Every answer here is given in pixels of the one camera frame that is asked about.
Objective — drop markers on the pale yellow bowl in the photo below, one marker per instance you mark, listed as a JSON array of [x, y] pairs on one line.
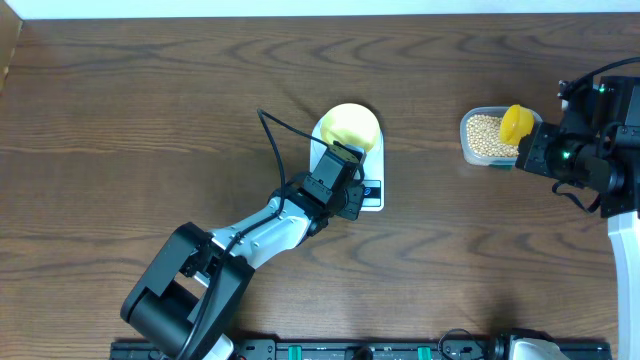
[[351, 124]]

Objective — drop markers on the clear plastic soybean container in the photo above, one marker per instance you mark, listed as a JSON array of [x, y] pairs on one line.
[[479, 134]]

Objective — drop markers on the yellow measuring scoop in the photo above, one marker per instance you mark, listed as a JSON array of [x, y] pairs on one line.
[[517, 122]]

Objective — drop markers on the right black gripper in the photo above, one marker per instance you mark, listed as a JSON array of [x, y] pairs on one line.
[[533, 149]]

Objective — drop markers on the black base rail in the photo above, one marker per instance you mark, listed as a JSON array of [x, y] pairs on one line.
[[455, 344]]

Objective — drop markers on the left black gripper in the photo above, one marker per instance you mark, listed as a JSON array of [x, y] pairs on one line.
[[351, 195]]

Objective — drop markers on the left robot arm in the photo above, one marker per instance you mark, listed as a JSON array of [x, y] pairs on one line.
[[187, 296]]

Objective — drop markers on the white digital kitchen scale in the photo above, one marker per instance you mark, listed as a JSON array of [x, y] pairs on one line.
[[374, 194]]

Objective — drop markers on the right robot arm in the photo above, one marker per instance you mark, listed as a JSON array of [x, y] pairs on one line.
[[610, 111]]

